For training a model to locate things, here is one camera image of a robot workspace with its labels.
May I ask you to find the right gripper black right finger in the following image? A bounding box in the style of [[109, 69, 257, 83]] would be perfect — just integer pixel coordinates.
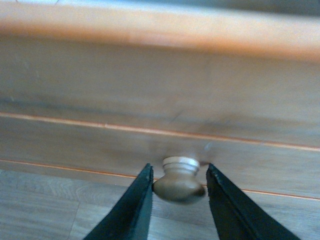
[[206, 163, 298, 240]]

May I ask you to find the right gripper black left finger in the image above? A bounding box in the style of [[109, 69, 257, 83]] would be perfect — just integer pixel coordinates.
[[85, 163, 154, 240]]

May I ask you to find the wooden nightstand cabinet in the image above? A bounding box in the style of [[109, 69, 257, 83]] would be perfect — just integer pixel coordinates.
[[0, 1, 320, 152]]

